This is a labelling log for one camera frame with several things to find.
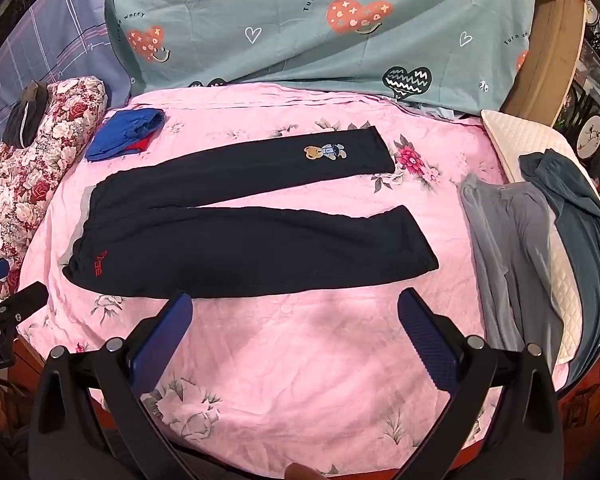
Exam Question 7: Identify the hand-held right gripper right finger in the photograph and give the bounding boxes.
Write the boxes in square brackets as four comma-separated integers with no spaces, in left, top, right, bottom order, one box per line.
[396,287,564,480]

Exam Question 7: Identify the pink floral bed sheet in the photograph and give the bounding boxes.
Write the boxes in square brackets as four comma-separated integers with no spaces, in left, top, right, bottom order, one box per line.
[15,84,571,466]

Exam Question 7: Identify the dark grey cloth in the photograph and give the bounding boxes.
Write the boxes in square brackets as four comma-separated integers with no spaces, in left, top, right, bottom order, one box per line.
[2,81,51,148]

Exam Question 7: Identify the blue and red garment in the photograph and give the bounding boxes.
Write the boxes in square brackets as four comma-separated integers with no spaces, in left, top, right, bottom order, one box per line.
[84,107,167,163]

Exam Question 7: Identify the person's right hand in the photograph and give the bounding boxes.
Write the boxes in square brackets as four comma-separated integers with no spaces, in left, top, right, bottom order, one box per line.
[285,462,324,480]

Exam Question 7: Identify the dark teal garment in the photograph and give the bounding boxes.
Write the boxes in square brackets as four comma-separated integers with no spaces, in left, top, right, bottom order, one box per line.
[517,149,600,386]

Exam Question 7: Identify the glass cabinet with black ironwork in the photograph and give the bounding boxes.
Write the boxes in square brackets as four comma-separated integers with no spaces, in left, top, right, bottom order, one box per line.
[572,0,600,186]

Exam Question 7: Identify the teal heart print blanket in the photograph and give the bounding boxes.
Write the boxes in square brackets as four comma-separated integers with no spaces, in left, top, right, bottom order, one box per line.
[102,0,541,113]

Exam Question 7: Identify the grey garment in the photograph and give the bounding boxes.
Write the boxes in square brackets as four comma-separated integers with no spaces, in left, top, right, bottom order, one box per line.
[459,172,566,366]

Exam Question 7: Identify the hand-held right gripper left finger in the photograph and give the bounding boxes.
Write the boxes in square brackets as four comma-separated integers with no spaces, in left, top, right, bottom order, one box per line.
[27,291,196,480]

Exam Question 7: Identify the navy pants with bear patch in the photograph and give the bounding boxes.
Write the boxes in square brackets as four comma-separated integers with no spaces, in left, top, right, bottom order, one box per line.
[61,126,440,300]

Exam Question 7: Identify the blue plaid cloth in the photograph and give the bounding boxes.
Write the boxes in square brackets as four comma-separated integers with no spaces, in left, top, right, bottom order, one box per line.
[0,0,136,131]

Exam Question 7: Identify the light wooden headboard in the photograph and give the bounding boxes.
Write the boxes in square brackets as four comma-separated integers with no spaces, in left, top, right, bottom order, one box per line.
[500,0,588,126]

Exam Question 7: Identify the red floral quilt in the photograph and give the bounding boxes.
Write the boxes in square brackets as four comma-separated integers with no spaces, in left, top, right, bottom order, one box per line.
[0,76,108,311]

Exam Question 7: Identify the white quilted pillow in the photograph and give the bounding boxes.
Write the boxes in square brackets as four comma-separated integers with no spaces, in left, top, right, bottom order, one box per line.
[480,109,600,366]

